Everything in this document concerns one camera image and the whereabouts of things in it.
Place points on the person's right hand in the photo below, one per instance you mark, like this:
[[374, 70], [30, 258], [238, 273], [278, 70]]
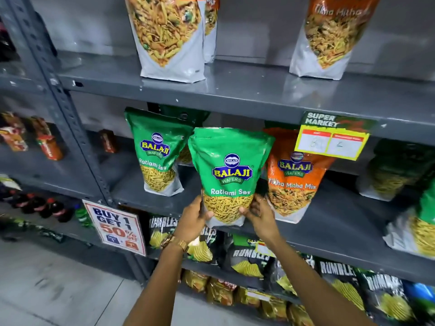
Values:
[[263, 222]]

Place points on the person's left hand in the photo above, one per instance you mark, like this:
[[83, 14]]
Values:
[[188, 222]]

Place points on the person's right thumb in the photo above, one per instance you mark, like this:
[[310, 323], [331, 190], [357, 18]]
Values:
[[245, 211]]

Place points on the person's left thumb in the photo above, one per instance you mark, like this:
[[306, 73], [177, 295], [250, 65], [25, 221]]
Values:
[[207, 217]]

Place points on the green snack pouch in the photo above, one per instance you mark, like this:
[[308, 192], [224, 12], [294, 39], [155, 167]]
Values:
[[394, 173], [416, 230], [156, 149], [185, 115], [231, 159]]

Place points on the person's left forearm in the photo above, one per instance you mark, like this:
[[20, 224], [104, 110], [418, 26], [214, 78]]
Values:
[[158, 285]]

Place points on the person's right forearm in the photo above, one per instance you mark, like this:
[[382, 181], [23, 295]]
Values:
[[312, 288]]

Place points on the gold wrist watch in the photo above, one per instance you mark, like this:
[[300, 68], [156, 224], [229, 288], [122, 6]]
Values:
[[175, 241]]

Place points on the small yellow shelf label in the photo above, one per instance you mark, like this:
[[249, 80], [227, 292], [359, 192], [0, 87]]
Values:
[[263, 249]]

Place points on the row of yellow snack packets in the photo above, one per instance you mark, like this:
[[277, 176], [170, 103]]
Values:
[[221, 290]]

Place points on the white and red offer sign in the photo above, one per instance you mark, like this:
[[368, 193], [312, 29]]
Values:
[[115, 227]]

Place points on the green and yellow price tag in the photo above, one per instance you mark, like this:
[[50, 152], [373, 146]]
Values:
[[334, 139]]

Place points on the row of black chip bags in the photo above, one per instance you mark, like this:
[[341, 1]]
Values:
[[340, 278]]

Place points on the grey metal shelf rack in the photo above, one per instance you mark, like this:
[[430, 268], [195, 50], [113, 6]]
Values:
[[238, 93]]

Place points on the red and yellow packet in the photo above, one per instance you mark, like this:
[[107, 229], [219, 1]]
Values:
[[47, 142], [13, 134], [108, 141]]

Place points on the green bottle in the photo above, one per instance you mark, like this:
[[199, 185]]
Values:
[[82, 216]]

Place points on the row of dark bottles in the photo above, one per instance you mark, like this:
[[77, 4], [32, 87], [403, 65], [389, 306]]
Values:
[[37, 205]]

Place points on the orange and white snack pouch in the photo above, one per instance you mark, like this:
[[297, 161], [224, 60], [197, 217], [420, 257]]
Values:
[[170, 33], [211, 27], [331, 33]]

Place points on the blue chip bag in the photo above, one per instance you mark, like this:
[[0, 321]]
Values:
[[423, 295]]

